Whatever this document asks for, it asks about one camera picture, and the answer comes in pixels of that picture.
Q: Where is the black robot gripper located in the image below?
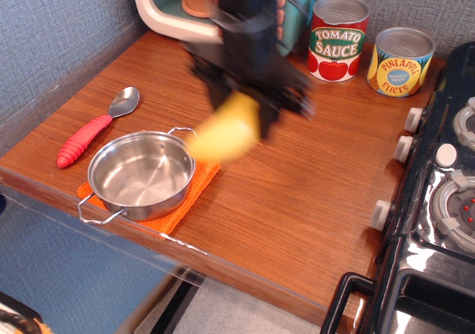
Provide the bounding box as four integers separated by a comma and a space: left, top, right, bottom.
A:
183, 13, 315, 140

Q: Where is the yellow toy banana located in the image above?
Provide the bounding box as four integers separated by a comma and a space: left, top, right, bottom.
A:
186, 91, 261, 163

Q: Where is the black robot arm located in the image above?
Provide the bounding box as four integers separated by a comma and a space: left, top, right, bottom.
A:
183, 0, 314, 139

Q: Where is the orange knitted cloth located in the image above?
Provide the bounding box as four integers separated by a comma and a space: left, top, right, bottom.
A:
76, 162, 221, 235

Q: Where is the orange microwave turntable plate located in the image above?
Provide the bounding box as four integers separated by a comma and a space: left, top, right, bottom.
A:
181, 0, 214, 19

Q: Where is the teal toy microwave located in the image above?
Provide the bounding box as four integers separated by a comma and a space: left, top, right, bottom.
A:
135, 0, 315, 56

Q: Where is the stainless steel pot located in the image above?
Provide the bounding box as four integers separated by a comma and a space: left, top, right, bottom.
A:
77, 127, 197, 225

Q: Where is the tomato sauce can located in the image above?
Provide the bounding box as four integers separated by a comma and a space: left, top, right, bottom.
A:
307, 0, 370, 82

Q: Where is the pineapple slices can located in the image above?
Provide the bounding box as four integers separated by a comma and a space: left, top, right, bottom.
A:
367, 27, 436, 98

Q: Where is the black toy stove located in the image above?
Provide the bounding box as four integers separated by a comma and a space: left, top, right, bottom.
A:
321, 42, 474, 333

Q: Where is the red-handled metal spoon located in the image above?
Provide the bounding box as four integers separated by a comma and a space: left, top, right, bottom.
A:
56, 86, 140, 168

